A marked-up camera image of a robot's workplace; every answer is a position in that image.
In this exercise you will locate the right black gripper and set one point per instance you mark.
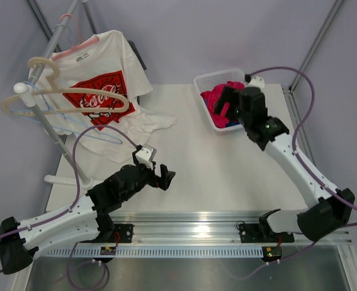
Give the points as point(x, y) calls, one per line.
point(231, 96)

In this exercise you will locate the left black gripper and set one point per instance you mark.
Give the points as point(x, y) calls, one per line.
point(162, 182)

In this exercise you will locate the pink magenta t shirt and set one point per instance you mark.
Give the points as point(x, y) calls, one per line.
point(210, 97)

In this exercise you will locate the wooden clothes hanger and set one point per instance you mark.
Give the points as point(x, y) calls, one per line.
point(56, 90)

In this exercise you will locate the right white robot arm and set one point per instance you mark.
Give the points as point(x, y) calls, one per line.
point(328, 208)

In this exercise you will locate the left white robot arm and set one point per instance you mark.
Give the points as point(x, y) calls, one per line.
point(88, 220)

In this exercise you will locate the dark grey t shirt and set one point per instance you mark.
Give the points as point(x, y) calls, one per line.
point(138, 55)

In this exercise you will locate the white coca cola t shirt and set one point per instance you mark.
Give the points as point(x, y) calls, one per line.
point(112, 66)

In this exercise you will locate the white plastic basket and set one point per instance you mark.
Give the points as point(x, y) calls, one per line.
point(208, 81)

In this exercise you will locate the blue cloth in basket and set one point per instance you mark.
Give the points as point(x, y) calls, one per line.
point(231, 124)

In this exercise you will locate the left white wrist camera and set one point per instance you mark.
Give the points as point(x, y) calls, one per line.
point(144, 155)

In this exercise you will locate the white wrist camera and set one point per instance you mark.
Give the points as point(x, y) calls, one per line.
point(254, 81)
point(144, 155)

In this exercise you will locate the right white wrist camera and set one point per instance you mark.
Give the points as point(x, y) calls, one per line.
point(254, 81)

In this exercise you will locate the blue wire hanger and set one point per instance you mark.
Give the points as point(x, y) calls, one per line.
point(61, 119)

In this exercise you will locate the aluminium mounting rail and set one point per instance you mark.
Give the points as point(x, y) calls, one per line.
point(185, 228)

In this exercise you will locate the white slotted cable duct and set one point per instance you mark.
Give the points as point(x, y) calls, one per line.
point(84, 251)

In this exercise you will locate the pink wire hanger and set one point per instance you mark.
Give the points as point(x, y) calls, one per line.
point(81, 42)

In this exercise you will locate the metal clothes rack rail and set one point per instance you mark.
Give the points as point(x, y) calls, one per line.
point(25, 91)

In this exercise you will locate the grey wire hanger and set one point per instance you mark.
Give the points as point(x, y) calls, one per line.
point(69, 34)

